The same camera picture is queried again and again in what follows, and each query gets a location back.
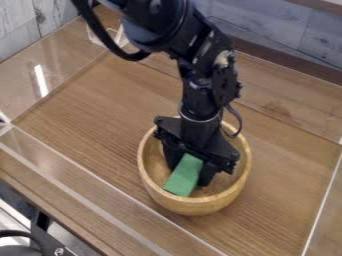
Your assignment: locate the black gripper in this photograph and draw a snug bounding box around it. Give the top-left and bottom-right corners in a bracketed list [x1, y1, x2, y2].
[153, 116, 240, 187]

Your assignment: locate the green rectangular stick block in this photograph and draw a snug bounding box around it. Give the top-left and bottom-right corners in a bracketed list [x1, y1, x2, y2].
[162, 154, 203, 197]

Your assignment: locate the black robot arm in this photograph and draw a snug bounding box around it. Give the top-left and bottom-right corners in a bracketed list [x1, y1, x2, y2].
[70, 0, 241, 186]

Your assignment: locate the wooden bowl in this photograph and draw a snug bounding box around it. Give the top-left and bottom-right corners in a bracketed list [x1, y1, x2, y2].
[137, 127, 252, 216]

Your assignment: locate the black table leg clamp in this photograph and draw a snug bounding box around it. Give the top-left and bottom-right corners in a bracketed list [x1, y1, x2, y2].
[0, 213, 81, 256]

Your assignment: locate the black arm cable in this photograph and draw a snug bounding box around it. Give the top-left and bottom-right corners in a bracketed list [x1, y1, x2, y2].
[219, 103, 244, 139]

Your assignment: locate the clear acrylic side wall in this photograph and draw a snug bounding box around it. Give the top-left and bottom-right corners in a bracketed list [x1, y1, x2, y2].
[0, 123, 227, 256]

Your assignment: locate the clear acrylic corner bracket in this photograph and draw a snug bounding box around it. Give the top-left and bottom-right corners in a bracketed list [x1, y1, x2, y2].
[82, 14, 129, 54]

